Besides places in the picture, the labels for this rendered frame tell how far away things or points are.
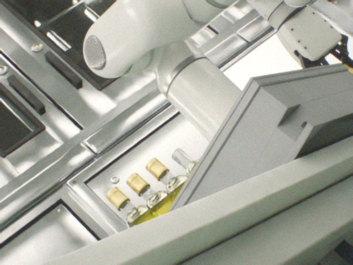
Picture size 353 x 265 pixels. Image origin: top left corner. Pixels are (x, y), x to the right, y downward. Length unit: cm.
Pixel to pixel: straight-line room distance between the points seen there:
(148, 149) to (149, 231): 111
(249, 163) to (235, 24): 116
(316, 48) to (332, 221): 57
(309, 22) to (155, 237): 86
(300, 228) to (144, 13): 40
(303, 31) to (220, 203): 74
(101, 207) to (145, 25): 72
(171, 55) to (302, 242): 43
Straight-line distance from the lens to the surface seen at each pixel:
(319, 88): 104
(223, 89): 112
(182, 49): 117
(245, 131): 97
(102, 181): 175
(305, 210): 93
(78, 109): 191
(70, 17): 216
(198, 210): 75
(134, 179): 158
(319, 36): 146
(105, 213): 169
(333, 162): 97
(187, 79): 114
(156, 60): 121
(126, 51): 111
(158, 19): 107
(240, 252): 80
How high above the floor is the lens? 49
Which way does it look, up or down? 25 degrees up
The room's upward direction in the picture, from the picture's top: 49 degrees counter-clockwise
